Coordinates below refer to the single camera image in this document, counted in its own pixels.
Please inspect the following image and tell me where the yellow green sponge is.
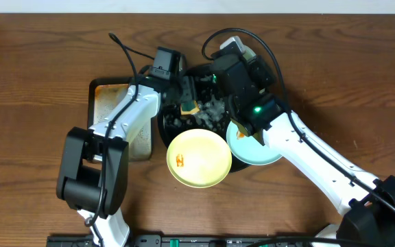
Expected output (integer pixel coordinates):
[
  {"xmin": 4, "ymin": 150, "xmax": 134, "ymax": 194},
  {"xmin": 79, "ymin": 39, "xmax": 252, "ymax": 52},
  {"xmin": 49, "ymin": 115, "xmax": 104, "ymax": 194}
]
[{"xmin": 180, "ymin": 100, "xmax": 200, "ymax": 115}]

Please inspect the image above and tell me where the light blue plate top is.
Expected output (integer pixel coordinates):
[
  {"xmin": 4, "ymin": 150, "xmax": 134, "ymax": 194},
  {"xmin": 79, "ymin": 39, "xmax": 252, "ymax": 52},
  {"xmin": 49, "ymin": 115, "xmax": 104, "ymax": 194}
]
[{"xmin": 243, "ymin": 46, "xmax": 256, "ymax": 61}]

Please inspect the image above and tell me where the light blue plate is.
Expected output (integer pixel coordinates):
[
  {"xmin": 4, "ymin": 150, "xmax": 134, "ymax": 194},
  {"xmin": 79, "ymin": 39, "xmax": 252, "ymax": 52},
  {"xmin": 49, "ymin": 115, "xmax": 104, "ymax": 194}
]
[
  {"xmin": 243, "ymin": 46, "xmax": 256, "ymax": 61},
  {"xmin": 226, "ymin": 122, "xmax": 282, "ymax": 165}
]

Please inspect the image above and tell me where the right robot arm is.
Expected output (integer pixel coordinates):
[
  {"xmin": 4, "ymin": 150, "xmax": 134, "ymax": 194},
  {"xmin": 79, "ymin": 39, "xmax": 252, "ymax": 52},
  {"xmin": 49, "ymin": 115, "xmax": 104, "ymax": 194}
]
[{"xmin": 211, "ymin": 51, "xmax": 395, "ymax": 246}]

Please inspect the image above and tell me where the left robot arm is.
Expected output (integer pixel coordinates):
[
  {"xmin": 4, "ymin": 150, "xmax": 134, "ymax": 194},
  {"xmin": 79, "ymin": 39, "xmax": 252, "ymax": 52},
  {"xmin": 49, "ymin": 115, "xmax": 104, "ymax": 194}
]
[{"xmin": 56, "ymin": 73, "xmax": 196, "ymax": 246}]

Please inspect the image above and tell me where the black round tray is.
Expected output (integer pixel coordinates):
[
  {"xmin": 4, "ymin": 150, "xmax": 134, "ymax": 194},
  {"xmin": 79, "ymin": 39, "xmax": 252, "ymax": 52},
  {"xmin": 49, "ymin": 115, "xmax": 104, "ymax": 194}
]
[{"xmin": 157, "ymin": 64, "xmax": 251, "ymax": 173}]

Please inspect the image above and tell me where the black rectangular soapy tray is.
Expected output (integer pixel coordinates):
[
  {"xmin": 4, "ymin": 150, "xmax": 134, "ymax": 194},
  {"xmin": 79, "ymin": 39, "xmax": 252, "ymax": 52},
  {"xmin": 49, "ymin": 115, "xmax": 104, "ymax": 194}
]
[{"xmin": 87, "ymin": 77, "xmax": 152, "ymax": 161}]

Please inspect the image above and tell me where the light blue plate right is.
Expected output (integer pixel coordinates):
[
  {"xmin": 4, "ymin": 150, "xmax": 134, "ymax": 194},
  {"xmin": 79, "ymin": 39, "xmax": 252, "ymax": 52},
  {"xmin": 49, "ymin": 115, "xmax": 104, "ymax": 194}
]
[{"xmin": 226, "ymin": 122, "xmax": 282, "ymax": 165}]

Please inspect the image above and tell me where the yellow plate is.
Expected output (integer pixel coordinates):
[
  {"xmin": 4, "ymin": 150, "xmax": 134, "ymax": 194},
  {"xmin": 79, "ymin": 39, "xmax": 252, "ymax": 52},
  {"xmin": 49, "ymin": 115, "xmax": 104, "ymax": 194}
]
[{"xmin": 166, "ymin": 129, "xmax": 232, "ymax": 189}]

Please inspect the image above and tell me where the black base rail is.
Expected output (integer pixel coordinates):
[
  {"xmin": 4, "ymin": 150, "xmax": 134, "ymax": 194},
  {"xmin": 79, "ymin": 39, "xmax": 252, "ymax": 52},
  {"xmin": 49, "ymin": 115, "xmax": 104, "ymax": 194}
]
[{"xmin": 45, "ymin": 234, "xmax": 390, "ymax": 247}]

